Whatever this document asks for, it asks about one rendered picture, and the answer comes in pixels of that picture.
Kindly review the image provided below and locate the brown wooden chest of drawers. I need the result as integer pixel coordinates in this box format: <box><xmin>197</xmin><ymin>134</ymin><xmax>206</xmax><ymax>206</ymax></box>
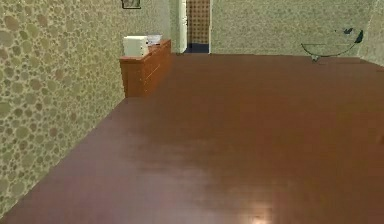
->
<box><xmin>119</xmin><ymin>39</ymin><xmax>173</xmax><ymax>99</ymax></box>

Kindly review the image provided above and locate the pale flat object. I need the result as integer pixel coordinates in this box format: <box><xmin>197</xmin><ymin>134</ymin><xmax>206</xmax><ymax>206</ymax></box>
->
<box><xmin>146</xmin><ymin>33</ymin><xmax>164</xmax><ymax>47</ymax></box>

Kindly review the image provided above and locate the white box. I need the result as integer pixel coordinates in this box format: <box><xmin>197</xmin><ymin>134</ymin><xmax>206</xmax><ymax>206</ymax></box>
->
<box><xmin>122</xmin><ymin>35</ymin><xmax>150</xmax><ymax>57</ymax></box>

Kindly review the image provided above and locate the white room door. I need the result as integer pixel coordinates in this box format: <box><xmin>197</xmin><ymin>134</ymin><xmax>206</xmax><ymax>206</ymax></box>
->
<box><xmin>178</xmin><ymin>0</ymin><xmax>189</xmax><ymax>54</ymax></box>

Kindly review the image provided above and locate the clear glass bowl table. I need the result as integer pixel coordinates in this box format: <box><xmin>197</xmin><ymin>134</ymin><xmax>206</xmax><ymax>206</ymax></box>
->
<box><xmin>300</xmin><ymin>30</ymin><xmax>364</xmax><ymax>63</ymax></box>

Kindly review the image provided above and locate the dark framed wall picture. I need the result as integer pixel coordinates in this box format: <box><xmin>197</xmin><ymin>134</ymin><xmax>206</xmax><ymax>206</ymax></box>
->
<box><xmin>121</xmin><ymin>0</ymin><xmax>142</xmax><ymax>10</ymax></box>

